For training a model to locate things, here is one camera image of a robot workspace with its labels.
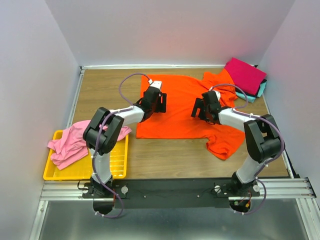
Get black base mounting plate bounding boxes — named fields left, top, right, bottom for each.
left=82, top=178, right=260, bottom=215

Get orange t shirt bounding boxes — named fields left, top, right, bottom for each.
left=136, top=69, right=245, bottom=160

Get pink t shirt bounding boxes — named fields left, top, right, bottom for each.
left=47, top=119, right=133, bottom=171

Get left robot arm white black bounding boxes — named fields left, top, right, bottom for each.
left=83, top=81, right=167, bottom=198

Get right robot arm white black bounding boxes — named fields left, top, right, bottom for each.
left=191, top=90, right=285, bottom=196

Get folded teal t shirt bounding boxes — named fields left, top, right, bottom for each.
left=236, top=94, right=259, bottom=103

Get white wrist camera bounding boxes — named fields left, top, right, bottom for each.
left=209, top=86, right=221, bottom=102
left=148, top=79, right=163, bottom=90

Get folded magenta t shirt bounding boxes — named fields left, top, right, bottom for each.
left=224, top=57, right=267, bottom=95

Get aluminium frame rail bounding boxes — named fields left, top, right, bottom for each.
left=40, top=178, right=316, bottom=201

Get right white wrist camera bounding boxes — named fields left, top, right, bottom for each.
left=209, top=86, right=221, bottom=102

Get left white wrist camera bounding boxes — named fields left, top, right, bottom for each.
left=148, top=79, right=163, bottom=90

